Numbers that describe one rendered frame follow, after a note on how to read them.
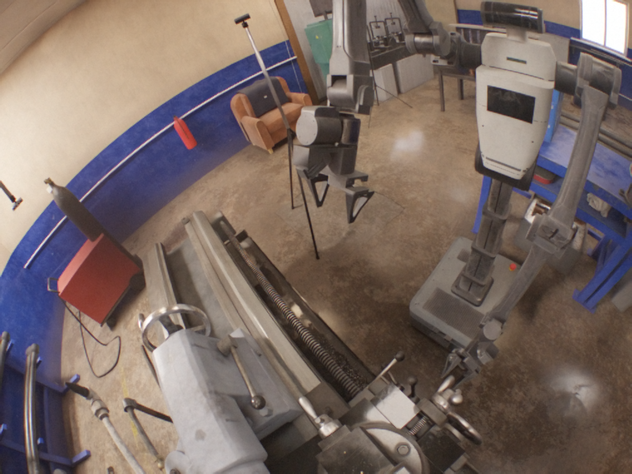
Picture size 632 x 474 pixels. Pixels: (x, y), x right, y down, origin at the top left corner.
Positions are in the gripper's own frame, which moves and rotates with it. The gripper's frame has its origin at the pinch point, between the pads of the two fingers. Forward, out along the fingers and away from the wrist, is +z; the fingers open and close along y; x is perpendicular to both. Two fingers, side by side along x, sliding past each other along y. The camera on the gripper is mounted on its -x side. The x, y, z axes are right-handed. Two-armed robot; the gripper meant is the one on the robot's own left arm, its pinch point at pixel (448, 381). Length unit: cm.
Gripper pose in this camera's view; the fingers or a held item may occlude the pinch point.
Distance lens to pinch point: 86.0
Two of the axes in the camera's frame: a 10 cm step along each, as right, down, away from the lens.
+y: 6.5, 6.9, -3.3
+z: -7.6, 6.1, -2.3
